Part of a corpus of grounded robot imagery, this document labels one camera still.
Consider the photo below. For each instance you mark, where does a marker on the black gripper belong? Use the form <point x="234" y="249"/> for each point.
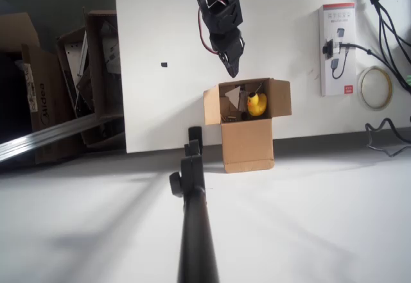
<point x="228" y="48"/>

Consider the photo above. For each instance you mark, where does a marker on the yellow rubber duck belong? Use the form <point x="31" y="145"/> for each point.
<point x="257" y="105"/>

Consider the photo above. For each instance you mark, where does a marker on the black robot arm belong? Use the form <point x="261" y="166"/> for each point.
<point x="221" y="16"/>

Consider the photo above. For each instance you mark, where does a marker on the open cardboard box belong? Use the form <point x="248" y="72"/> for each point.
<point x="247" y="145"/>

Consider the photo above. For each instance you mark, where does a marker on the white product box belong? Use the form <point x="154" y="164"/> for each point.
<point x="348" y="23"/>

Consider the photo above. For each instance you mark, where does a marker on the cardboard box with metal parts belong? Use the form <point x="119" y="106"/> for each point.
<point x="99" y="71"/>

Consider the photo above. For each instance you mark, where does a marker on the Midea cardboard box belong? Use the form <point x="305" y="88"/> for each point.
<point x="48" y="103"/>

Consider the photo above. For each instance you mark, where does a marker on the plain brown cardboard box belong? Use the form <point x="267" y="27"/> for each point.
<point x="17" y="31"/>

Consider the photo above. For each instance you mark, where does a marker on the tiny black chip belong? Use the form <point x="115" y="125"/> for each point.
<point x="164" y="64"/>

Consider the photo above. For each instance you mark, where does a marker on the small black webcam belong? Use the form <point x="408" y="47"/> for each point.
<point x="328" y="49"/>

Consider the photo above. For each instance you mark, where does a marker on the clear tape roll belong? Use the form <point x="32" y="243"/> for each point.
<point x="375" y="107"/>

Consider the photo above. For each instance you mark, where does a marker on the perforated metal plate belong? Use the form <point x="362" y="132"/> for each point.
<point x="72" y="58"/>

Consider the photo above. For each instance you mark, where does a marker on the green terminal connector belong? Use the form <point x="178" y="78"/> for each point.
<point x="408" y="80"/>

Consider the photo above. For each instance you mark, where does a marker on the aluminium extrusion bar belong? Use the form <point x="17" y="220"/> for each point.
<point x="48" y="135"/>

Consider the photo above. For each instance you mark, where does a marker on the black camera stand pole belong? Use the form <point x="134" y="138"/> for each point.
<point x="196" y="231"/>

